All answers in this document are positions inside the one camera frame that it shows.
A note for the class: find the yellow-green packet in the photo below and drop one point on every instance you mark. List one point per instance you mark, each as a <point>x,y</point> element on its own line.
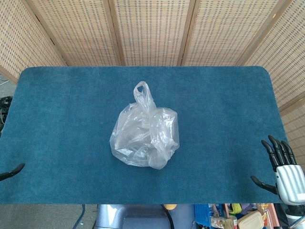
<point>236,208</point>

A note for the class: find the blue plastic crate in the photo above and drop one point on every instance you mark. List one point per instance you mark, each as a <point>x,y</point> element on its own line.
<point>202,214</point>

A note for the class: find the orange round object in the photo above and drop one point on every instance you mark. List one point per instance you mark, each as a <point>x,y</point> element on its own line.
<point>170,206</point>

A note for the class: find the woven bamboo folding screen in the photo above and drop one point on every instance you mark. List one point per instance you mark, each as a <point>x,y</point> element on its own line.
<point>152,31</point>

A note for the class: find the translucent white plastic bag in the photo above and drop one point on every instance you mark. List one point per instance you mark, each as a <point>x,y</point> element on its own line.
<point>143,133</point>

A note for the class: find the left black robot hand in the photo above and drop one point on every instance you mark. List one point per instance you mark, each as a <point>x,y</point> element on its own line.
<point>12,172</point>

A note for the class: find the grey-blue robot torso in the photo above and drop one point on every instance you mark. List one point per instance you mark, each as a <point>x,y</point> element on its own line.
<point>133,217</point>

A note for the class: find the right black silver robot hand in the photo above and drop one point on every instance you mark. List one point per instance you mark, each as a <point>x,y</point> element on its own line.
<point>289,179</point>

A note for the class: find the beige lidded box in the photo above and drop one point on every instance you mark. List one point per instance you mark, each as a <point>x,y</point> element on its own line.
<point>250,220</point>

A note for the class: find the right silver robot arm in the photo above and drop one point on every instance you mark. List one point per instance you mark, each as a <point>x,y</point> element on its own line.
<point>296,213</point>

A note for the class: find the blue carpet table mat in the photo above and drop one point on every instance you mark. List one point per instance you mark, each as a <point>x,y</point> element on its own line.
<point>59,143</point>

